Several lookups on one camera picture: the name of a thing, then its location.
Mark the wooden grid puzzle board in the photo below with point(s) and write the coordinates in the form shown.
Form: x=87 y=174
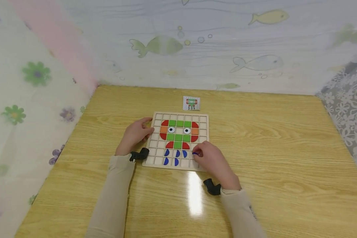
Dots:
x=154 y=155

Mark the small pattern card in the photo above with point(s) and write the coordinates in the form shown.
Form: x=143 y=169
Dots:
x=191 y=102

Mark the person's right thumb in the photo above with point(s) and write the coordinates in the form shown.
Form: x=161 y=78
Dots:
x=197 y=159

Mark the person's left hand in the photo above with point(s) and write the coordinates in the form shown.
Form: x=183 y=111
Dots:
x=132 y=137

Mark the person's right hand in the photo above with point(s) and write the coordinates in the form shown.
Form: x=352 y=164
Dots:
x=215 y=165

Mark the person's right forearm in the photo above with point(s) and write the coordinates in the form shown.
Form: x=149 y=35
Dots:
x=241 y=215

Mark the orange square tile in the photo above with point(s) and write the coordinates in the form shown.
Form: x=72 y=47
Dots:
x=164 y=129
x=195 y=131

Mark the group of green square tiles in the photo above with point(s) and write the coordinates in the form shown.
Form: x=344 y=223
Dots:
x=178 y=137

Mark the group of red quarter-round tiles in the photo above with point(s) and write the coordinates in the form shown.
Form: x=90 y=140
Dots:
x=164 y=123

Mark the person's left forearm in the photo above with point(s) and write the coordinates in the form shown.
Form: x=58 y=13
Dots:
x=113 y=198

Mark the white eye tile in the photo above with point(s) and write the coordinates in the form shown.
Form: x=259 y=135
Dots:
x=171 y=130
x=187 y=131

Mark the person's right index finger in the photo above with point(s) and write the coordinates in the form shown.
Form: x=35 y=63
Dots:
x=200 y=147

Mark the black wrist band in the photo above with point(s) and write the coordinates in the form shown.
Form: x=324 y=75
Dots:
x=140 y=154
x=212 y=187

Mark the person's left fingers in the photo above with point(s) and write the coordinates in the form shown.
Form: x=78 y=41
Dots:
x=147 y=131

